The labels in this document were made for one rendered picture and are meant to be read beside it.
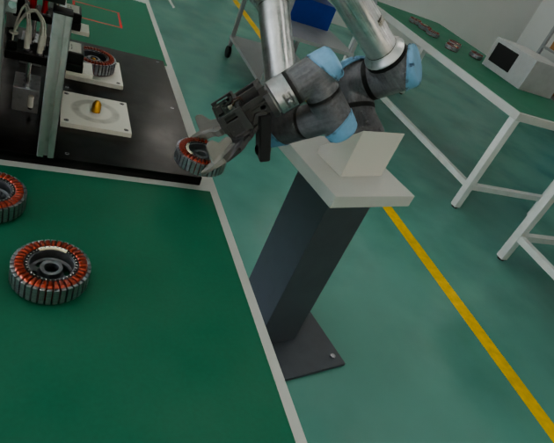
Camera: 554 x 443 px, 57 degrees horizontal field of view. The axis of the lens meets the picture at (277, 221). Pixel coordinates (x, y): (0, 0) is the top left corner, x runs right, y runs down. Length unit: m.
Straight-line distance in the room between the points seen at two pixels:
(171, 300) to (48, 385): 0.24
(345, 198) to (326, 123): 0.33
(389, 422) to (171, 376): 1.29
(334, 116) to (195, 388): 0.62
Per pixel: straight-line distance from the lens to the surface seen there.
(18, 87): 1.21
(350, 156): 1.43
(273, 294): 1.72
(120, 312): 0.83
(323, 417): 1.83
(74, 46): 1.21
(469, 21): 8.60
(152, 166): 1.13
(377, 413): 1.95
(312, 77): 1.05
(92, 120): 1.22
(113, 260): 0.91
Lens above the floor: 1.36
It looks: 32 degrees down
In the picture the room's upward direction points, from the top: 25 degrees clockwise
